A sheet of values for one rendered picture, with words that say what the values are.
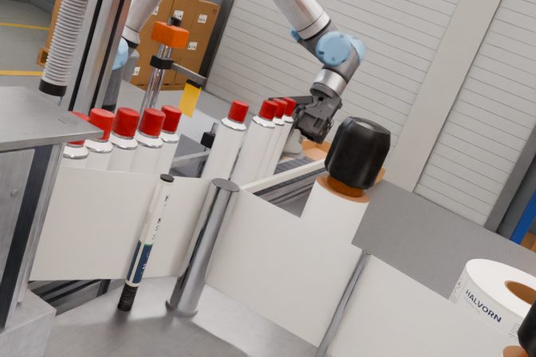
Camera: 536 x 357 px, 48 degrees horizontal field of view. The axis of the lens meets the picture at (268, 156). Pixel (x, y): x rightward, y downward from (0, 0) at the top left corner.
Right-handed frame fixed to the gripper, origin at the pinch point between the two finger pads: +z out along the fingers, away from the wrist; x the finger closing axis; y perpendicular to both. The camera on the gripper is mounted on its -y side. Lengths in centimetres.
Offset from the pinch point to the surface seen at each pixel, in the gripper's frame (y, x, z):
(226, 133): 0.5, -30.8, 7.4
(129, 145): 2, -59, 22
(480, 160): 22, 363, -161
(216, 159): 0.3, -28.0, 12.3
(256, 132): 1.0, -20.3, 2.0
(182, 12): -234, 263, -134
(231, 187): 20, -62, 21
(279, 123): 2.4, -15.4, -3.5
